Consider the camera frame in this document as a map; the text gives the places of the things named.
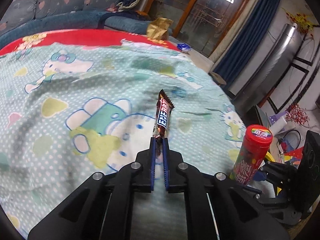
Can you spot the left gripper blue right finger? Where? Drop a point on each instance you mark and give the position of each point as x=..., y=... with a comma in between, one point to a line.
x=165, y=151

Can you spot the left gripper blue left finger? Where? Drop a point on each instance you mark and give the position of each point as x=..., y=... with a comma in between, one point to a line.
x=152, y=162

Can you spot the brown chocolate bar wrapper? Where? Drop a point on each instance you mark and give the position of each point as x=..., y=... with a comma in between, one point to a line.
x=163, y=112

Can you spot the red candy tube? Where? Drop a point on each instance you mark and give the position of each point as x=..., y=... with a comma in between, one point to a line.
x=255, y=145

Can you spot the yellow rimmed black trash bin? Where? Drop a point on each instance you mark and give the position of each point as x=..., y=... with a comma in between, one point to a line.
x=273, y=174

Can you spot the white vase with red berries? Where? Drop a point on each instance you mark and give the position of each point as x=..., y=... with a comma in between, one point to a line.
x=289, y=119

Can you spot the blue storage box on floor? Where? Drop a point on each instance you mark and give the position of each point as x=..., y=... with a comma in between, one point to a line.
x=217, y=78

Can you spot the Hello Kitty patterned blanket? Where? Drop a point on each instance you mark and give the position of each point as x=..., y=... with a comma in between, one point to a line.
x=75, y=102

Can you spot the long coffee table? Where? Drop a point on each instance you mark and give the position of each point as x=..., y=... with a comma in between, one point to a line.
x=198, y=59

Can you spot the blue candy wrapper on table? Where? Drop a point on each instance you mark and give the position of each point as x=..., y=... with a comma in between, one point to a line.
x=183, y=47

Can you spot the silver tower air conditioner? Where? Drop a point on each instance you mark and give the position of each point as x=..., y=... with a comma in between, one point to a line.
x=270, y=70

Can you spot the gold snack bag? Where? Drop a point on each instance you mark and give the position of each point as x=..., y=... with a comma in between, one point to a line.
x=159, y=29

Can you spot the blue curtain right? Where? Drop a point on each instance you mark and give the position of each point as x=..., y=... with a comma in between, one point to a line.
x=243, y=38

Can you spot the wooden framed glass door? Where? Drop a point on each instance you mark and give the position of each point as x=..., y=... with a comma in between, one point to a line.
x=200, y=23

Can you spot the yellow artificial flowers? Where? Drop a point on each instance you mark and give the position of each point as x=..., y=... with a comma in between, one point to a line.
x=302, y=21

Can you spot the blue grey sofa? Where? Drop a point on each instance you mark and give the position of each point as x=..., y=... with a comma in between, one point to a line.
x=29, y=17

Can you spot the black wire hoop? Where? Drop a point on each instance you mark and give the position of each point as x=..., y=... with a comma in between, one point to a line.
x=290, y=141

